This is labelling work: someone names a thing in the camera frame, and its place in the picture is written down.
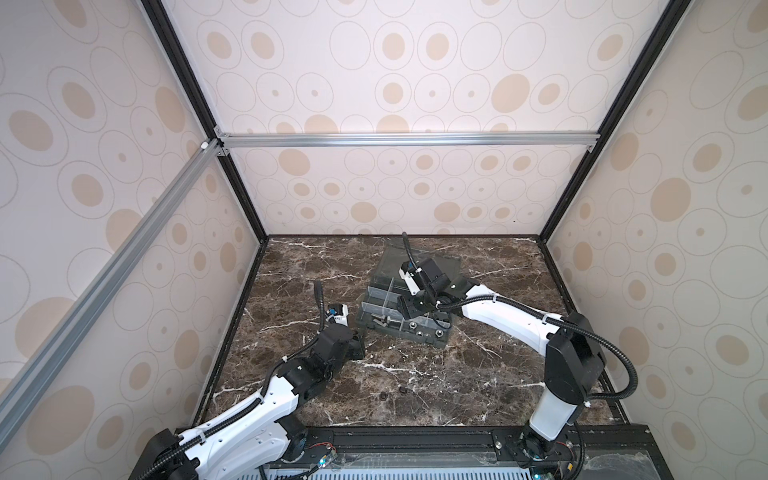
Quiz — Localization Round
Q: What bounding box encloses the pile of screws and nuts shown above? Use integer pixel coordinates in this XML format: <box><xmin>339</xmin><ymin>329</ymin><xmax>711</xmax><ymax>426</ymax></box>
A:
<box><xmin>378</xmin><ymin>386</ymin><xmax>410</xmax><ymax>401</ymax></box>

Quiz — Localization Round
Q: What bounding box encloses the black corner frame post left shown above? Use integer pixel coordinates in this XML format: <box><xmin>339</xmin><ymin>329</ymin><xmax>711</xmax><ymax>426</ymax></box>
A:
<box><xmin>140</xmin><ymin>0</ymin><xmax>269</xmax><ymax>242</ymax></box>

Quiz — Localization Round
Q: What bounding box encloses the black corner frame post right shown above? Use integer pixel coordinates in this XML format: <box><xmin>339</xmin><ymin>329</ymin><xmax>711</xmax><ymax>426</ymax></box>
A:
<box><xmin>538</xmin><ymin>0</ymin><xmax>692</xmax><ymax>245</ymax></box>

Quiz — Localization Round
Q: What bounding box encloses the aluminium crossbar back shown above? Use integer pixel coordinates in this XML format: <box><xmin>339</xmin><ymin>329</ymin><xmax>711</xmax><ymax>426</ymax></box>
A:
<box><xmin>220</xmin><ymin>131</ymin><xmax>600</xmax><ymax>149</ymax></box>

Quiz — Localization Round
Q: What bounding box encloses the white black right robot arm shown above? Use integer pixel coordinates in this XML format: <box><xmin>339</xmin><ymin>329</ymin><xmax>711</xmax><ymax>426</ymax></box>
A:
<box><xmin>398</xmin><ymin>259</ymin><xmax>604</xmax><ymax>442</ymax></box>

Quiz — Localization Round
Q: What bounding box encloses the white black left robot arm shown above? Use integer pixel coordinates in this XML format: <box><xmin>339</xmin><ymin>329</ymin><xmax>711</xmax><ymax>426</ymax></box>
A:
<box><xmin>130</xmin><ymin>323</ymin><xmax>365</xmax><ymax>479</ymax></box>

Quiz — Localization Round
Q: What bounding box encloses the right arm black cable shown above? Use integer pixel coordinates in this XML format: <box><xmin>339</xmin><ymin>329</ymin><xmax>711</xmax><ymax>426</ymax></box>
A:
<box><xmin>400</xmin><ymin>232</ymin><xmax>639</xmax><ymax>480</ymax></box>

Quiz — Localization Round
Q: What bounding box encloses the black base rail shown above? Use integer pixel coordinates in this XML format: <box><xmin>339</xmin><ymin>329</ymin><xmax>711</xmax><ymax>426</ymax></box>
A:
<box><xmin>155</xmin><ymin>424</ymin><xmax>676</xmax><ymax>480</ymax></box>

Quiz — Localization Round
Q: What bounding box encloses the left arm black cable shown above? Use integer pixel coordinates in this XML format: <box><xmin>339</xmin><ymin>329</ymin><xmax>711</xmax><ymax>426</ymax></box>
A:
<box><xmin>134</xmin><ymin>280</ymin><xmax>328</xmax><ymax>480</ymax></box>

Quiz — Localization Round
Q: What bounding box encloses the aluminium crossbar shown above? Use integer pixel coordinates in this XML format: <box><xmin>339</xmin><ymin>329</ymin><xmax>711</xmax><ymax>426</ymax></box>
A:
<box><xmin>1</xmin><ymin>138</ymin><xmax>223</xmax><ymax>449</ymax></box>
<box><xmin>220</xmin><ymin>131</ymin><xmax>600</xmax><ymax>149</ymax></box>

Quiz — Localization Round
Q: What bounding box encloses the aluminium crossbar left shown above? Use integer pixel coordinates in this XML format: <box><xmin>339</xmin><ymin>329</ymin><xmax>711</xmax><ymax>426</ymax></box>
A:
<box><xmin>1</xmin><ymin>138</ymin><xmax>223</xmax><ymax>449</ymax></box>

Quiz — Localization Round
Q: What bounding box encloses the black corner frame post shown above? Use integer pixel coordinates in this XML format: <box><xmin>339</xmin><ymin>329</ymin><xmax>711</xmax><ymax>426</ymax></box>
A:
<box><xmin>538</xmin><ymin>0</ymin><xmax>692</xmax><ymax>245</ymax></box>
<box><xmin>140</xmin><ymin>0</ymin><xmax>269</xmax><ymax>242</ymax></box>

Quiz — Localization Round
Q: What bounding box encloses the clear plastic organizer box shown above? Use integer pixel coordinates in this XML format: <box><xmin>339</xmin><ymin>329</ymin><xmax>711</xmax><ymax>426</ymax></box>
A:
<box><xmin>356</xmin><ymin>245</ymin><xmax>457</xmax><ymax>349</ymax></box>

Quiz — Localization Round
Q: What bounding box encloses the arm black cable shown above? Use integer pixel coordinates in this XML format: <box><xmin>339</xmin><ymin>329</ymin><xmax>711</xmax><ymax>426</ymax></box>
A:
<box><xmin>400</xmin><ymin>232</ymin><xmax>639</xmax><ymax>480</ymax></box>
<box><xmin>134</xmin><ymin>280</ymin><xmax>328</xmax><ymax>480</ymax></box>

